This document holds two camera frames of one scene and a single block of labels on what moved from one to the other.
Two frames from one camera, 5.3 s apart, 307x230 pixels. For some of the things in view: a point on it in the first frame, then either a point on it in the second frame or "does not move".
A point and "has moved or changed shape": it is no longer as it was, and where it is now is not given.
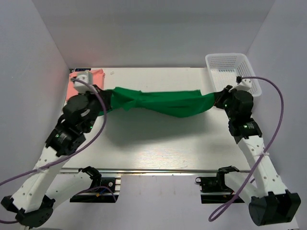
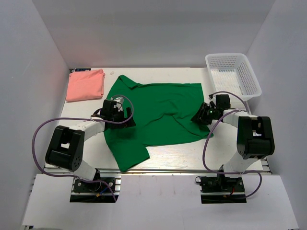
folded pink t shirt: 98,79 does not move
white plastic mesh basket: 222,69 does not move
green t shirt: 178,104 has moved or changed shape
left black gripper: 106,95 → 131,123
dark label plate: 82,69 does not move
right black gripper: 219,96 → 200,117
